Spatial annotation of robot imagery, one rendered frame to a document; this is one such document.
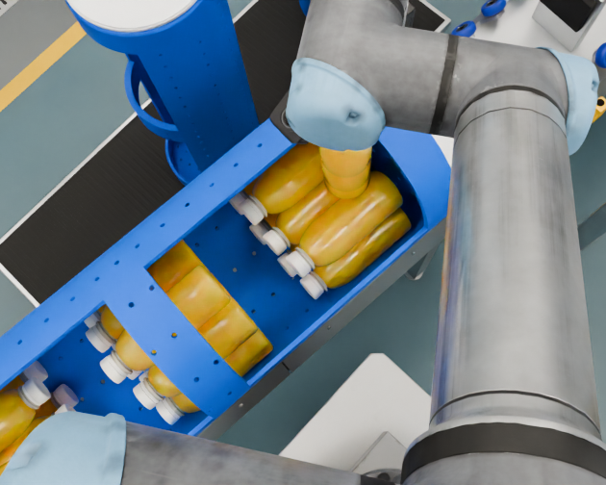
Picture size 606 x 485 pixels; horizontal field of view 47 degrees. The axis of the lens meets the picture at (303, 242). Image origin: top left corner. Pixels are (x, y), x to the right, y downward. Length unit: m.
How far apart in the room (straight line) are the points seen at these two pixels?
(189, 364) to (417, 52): 0.53
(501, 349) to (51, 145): 2.21
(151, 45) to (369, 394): 0.74
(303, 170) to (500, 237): 0.66
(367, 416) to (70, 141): 1.71
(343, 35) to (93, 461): 0.36
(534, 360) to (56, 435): 0.20
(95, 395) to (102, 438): 0.92
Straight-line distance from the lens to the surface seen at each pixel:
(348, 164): 0.88
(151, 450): 0.27
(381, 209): 1.02
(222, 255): 1.16
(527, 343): 0.33
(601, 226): 2.06
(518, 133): 0.45
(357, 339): 2.10
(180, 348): 0.89
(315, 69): 0.52
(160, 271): 1.00
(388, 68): 0.51
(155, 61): 1.37
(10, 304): 2.35
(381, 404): 0.94
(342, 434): 0.94
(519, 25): 1.41
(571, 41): 1.38
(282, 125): 0.72
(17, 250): 2.21
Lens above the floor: 2.09
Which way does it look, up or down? 75 degrees down
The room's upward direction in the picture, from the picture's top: 10 degrees counter-clockwise
